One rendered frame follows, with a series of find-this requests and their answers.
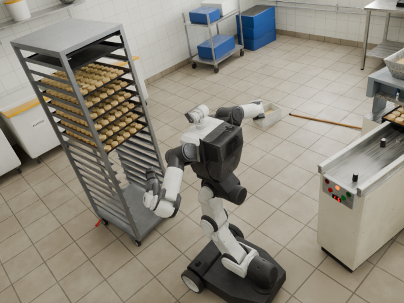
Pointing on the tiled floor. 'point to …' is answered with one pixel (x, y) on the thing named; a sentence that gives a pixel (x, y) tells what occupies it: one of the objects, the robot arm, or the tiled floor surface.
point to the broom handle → (326, 121)
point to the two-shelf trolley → (212, 40)
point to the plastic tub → (270, 110)
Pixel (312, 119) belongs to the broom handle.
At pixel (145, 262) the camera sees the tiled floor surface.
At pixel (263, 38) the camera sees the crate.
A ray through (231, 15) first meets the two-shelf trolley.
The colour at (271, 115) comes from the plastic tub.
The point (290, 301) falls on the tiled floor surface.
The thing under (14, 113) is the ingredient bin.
